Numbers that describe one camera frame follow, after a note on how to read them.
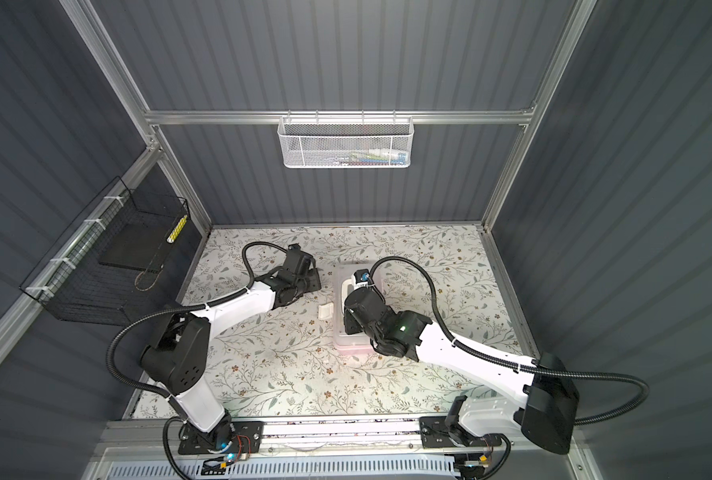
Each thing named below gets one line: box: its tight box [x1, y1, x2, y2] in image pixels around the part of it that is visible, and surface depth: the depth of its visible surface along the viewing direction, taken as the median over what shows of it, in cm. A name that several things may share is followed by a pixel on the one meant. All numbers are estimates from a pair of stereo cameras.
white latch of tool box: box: [318, 302, 334, 320], surface depth 93 cm
